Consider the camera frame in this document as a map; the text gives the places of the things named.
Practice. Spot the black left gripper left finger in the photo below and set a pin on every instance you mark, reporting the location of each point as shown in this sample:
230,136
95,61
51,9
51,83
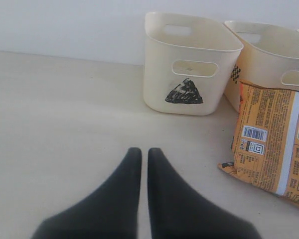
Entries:
110,212

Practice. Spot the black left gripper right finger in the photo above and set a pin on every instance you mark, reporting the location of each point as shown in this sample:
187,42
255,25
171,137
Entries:
177,211

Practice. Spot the orange instant noodle packet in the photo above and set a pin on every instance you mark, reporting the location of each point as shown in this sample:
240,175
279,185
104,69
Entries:
265,144

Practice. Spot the cream bin triangle mark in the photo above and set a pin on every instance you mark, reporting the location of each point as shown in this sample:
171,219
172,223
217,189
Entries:
188,62

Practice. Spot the cream bin square mark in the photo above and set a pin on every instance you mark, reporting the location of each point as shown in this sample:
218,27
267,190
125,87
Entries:
270,58

